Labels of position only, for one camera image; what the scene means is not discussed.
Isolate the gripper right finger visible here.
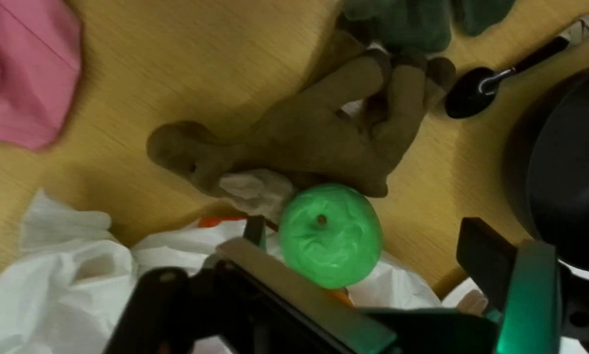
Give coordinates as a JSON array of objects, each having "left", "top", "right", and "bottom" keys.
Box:
[{"left": 457, "top": 216, "right": 589, "bottom": 354}]

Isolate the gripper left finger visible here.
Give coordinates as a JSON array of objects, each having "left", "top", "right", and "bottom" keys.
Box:
[{"left": 104, "top": 214, "right": 400, "bottom": 354}]

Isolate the green toy apple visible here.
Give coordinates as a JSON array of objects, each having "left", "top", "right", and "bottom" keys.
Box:
[{"left": 276, "top": 181, "right": 384, "bottom": 291}]

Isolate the white orange plastic bag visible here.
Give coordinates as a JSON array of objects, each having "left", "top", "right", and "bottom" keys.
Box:
[{"left": 0, "top": 187, "right": 589, "bottom": 354}]

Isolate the black bowl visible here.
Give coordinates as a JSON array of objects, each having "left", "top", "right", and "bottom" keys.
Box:
[{"left": 506, "top": 61, "right": 589, "bottom": 271}]

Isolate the black spoon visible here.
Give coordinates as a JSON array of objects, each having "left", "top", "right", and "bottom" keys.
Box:
[{"left": 443, "top": 10, "right": 589, "bottom": 122}]

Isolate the pink cloth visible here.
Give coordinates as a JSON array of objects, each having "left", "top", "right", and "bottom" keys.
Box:
[{"left": 0, "top": 0, "right": 85, "bottom": 153}]

